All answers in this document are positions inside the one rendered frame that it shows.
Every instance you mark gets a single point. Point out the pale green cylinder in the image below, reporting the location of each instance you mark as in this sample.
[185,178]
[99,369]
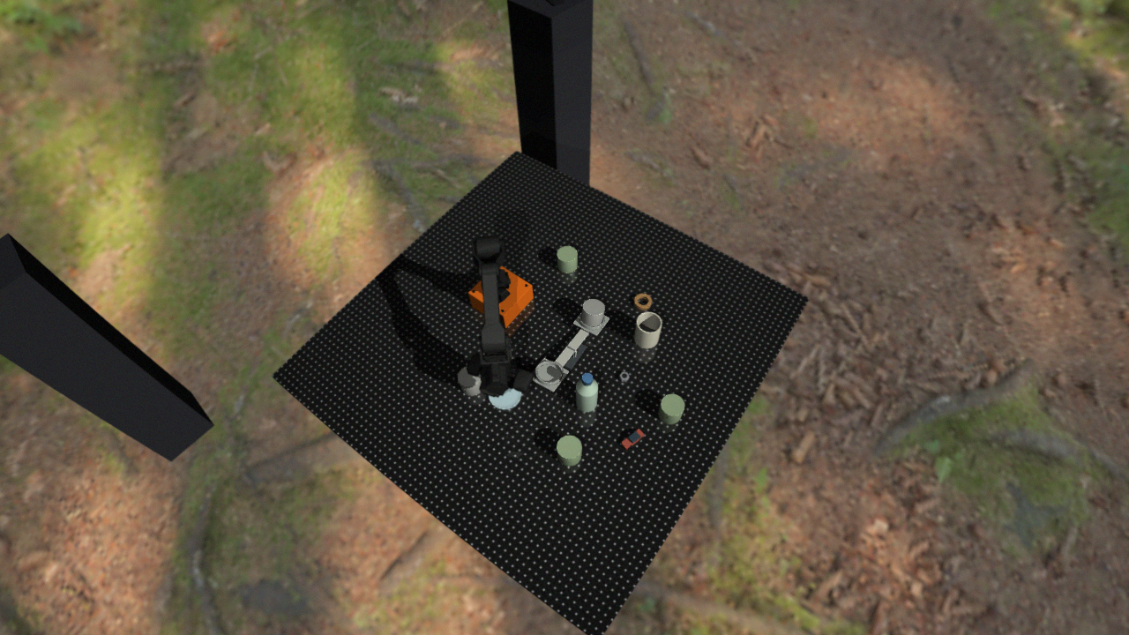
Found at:
[567,259]
[671,408]
[569,451]

